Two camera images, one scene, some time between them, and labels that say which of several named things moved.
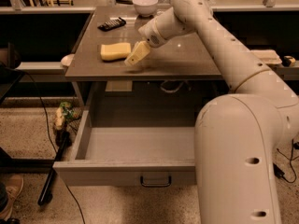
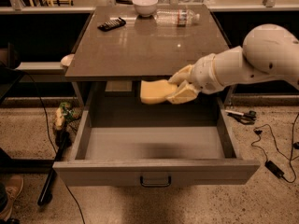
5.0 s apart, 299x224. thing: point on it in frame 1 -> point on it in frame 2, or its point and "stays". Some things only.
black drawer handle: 156,185 stays
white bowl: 145,6 stays
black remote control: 112,24 stays
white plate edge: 66,60 stays
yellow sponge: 115,50 -> 154,91
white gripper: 149,35 -> 204,75
